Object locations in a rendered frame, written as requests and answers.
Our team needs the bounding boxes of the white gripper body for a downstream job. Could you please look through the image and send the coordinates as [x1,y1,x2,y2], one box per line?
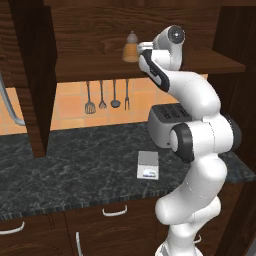
[136,41,158,55]

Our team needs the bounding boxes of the dark wooden cabinet door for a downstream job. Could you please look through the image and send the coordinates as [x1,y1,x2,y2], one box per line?
[7,0,58,159]
[207,5,256,165]

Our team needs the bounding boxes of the white digital scale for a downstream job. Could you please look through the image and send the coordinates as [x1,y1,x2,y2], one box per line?
[136,150,160,181]

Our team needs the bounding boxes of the tan can with grey top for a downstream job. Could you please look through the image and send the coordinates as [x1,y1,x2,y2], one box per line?
[121,30,141,64]

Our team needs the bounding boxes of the grey hanging meat fork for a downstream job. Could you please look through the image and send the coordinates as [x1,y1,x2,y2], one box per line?
[123,78,131,112]

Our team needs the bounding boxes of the grey hanging ladle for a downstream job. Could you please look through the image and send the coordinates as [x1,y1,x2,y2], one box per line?
[110,79,121,109]

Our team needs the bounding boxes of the white toaster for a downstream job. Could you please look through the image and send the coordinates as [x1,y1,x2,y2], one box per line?
[146,102,195,150]

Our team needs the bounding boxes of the grey slotted spatula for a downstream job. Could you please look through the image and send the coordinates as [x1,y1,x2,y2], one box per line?
[84,81,97,115]

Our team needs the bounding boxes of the grey curved tap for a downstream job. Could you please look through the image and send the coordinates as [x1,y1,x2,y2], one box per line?
[0,72,27,127]

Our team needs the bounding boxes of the wooden drawer front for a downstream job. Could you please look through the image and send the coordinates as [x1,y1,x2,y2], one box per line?
[63,197,168,231]
[0,211,73,256]

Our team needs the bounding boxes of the wooden cupboard door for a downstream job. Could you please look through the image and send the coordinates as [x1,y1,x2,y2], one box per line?
[68,223,168,256]

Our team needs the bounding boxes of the dark wooden wall cabinet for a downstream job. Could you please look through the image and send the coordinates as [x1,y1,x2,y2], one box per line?
[43,0,248,84]

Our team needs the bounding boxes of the white drawer handle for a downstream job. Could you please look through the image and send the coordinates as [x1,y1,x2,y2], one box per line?
[101,204,129,218]
[0,221,26,236]

